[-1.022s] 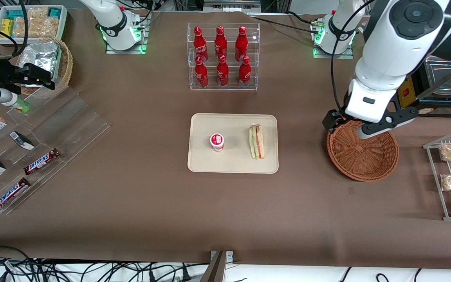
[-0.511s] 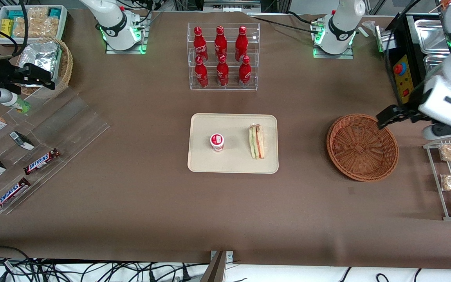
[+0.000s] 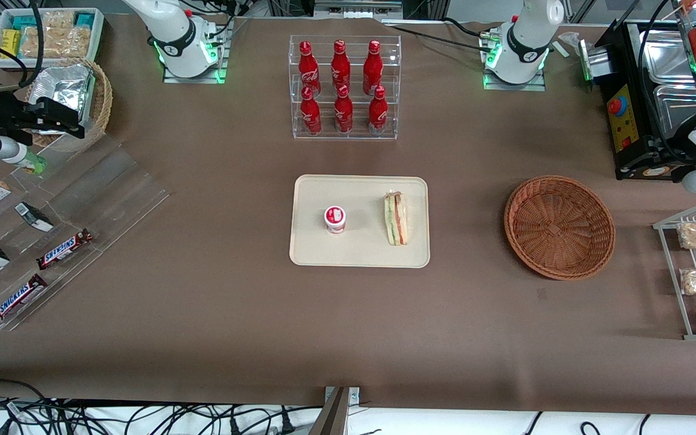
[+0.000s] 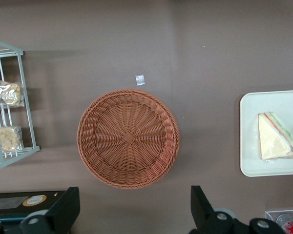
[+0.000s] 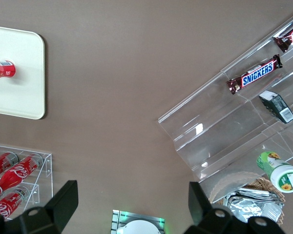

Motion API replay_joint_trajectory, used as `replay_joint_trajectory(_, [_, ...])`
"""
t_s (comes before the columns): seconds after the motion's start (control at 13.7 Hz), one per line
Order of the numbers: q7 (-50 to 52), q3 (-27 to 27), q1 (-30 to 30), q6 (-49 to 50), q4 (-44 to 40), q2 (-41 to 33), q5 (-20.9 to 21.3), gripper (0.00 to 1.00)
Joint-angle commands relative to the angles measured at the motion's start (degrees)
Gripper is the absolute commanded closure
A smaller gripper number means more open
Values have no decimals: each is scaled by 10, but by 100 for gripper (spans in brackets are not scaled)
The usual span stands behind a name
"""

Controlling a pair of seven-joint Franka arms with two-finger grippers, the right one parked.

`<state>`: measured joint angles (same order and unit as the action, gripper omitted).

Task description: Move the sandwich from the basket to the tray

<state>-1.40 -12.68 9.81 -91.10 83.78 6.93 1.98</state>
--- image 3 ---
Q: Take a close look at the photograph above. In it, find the clear acrylic bottle rack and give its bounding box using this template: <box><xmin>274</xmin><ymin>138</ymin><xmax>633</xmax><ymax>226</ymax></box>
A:
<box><xmin>289</xmin><ymin>34</ymin><xmax>402</xmax><ymax>140</ymax></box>

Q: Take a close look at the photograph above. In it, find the black floor cable tangle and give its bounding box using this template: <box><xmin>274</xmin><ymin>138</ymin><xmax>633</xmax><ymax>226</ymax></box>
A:
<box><xmin>0</xmin><ymin>379</ymin><xmax>324</xmax><ymax>435</ymax></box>

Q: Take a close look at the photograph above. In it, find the tan wicker basket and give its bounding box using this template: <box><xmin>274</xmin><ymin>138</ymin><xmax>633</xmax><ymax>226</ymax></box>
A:
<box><xmin>25</xmin><ymin>57</ymin><xmax>113</xmax><ymax>153</ymax></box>

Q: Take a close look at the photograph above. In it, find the white plastic bin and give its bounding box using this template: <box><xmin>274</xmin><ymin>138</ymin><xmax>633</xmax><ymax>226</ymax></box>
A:
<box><xmin>0</xmin><ymin>7</ymin><xmax>105</xmax><ymax>72</ymax></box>

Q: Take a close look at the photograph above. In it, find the clear bag of crackers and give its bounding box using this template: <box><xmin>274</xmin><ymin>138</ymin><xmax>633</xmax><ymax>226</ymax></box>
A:
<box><xmin>39</xmin><ymin>11</ymin><xmax>92</xmax><ymax>59</ymax></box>
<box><xmin>21</xmin><ymin>25</ymin><xmax>59</xmax><ymax>59</ymax></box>

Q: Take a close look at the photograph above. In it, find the aluminium frame structure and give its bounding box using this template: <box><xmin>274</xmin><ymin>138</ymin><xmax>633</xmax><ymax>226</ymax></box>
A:
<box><xmin>266</xmin><ymin>0</ymin><xmax>451</xmax><ymax>24</ymax></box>

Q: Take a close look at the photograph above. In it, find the black cable on table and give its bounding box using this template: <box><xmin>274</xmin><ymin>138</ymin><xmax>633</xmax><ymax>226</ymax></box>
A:
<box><xmin>384</xmin><ymin>17</ymin><xmax>497</xmax><ymax>54</ymax></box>

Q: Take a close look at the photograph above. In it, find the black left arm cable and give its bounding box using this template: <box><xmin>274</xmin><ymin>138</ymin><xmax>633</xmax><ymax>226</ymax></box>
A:
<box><xmin>636</xmin><ymin>0</ymin><xmax>696</xmax><ymax>165</ymax></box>

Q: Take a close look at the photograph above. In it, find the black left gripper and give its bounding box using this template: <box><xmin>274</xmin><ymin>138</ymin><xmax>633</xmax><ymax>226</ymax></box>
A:
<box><xmin>638</xmin><ymin>142</ymin><xmax>696</xmax><ymax>182</ymax></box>

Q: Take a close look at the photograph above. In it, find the grey metal bracket post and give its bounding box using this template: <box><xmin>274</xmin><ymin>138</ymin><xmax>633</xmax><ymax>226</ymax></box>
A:
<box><xmin>309</xmin><ymin>387</ymin><xmax>361</xmax><ymax>435</ymax></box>

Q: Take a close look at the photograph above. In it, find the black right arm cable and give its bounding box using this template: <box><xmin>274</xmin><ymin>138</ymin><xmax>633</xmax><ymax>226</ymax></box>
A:
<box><xmin>0</xmin><ymin>0</ymin><xmax>45</xmax><ymax>91</ymax></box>

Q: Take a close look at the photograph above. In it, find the crumpled clear plastic wrapper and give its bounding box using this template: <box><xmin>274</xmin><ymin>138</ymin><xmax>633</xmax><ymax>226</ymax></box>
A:
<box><xmin>553</xmin><ymin>31</ymin><xmax>584</xmax><ymax>59</ymax></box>

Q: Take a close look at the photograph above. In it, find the brown wicker basket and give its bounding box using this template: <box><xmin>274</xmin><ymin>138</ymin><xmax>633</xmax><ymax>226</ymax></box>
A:
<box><xmin>503</xmin><ymin>175</ymin><xmax>616</xmax><ymax>281</ymax></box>

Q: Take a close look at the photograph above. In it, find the clear acrylic display stand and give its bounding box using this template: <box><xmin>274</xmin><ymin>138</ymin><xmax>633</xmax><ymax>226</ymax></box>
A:
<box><xmin>0</xmin><ymin>136</ymin><xmax>170</xmax><ymax>332</ymax></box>

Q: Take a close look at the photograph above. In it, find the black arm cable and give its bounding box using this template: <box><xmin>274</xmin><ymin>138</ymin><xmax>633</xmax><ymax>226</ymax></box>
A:
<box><xmin>0</xmin><ymin>0</ymin><xmax>45</xmax><ymax>91</ymax></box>
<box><xmin>636</xmin><ymin>0</ymin><xmax>696</xmax><ymax>165</ymax></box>

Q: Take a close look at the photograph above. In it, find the black food warmer cabinet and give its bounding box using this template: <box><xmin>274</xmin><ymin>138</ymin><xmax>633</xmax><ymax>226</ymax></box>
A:
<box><xmin>593</xmin><ymin>20</ymin><xmax>696</xmax><ymax>180</ymax></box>

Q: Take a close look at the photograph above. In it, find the beige plastic tray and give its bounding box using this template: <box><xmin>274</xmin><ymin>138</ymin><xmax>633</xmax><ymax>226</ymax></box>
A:
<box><xmin>289</xmin><ymin>175</ymin><xmax>431</xmax><ymax>268</ymax></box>

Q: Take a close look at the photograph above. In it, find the green drink bottle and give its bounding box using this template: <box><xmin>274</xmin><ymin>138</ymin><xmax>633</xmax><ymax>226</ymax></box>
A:
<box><xmin>19</xmin><ymin>151</ymin><xmax>48</xmax><ymax>176</ymax></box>

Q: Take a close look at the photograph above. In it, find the triangle sandwich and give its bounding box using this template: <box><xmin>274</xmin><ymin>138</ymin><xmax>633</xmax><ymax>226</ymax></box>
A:
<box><xmin>384</xmin><ymin>191</ymin><xmax>408</xmax><ymax>247</ymax></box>

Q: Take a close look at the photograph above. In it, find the steel warmer pan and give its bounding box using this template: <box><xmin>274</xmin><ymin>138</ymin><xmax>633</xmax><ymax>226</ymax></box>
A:
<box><xmin>653</xmin><ymin>85</ymin><xmax>696</xmax><ymax>135</ymax></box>
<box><xmin>638</xmin><ymin>30</ymin><xmax>696</xmax><ymax>85</ymax></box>

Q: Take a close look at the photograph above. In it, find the grey wire rack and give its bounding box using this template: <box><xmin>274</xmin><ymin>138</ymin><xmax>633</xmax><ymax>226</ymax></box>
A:
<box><xmin>652</xmin><ymin>201</ymin><xmax>696</xmax><ymax>341</ymax></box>

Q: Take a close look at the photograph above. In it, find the silver foil bag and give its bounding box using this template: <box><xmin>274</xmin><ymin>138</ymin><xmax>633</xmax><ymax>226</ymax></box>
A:
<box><xmin>33</xmin><ymin>63</ymin><xmax>96</xmax><ymax>131</ymax></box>

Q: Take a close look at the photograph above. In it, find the red cola bottle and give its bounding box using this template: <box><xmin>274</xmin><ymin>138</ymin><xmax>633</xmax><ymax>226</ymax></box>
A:
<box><xmin>300</xmin><ymin>86</ymin><xmax>322</xmax><ymax>135</ymax></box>
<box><xmin>298</xmin><ymin>41</ymin><xmax>321</xmax><ymax>97</ymax></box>
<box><xmin>363</xmin><ymin>40</ymin><xmax>383</xmax><ymax>96</ymax></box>
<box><xmin>334</xmin><ymin>85</ymin><xmax>353</xmax><ymax>134</ymax></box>
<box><xmin>331</xmin><ymin>40</ymin><xmax>351</xmax><ymax>91</ymax></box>
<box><xmin>369</xmin><ymin>86</ymin><xmax>388</xmax><ymax>135</ymax></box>

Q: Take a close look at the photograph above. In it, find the snickers chocolate bar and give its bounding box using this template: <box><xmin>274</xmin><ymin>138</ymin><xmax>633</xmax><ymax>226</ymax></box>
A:
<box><xmin>0</xmin><ymin>274</ymin><xmax>48</xmax><ymax>327</ymax></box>
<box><xmin>36</xmin><ymin>228</ymin><xmax>94</xmax><ymax>270</ymax></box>

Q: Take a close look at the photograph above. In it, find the red white yogurt cup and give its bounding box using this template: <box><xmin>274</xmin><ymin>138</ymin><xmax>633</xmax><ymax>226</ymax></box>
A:
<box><xmin>324</xmin><ymin>205</ymin><xmax>347</xmax><ymax>234</ymax></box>

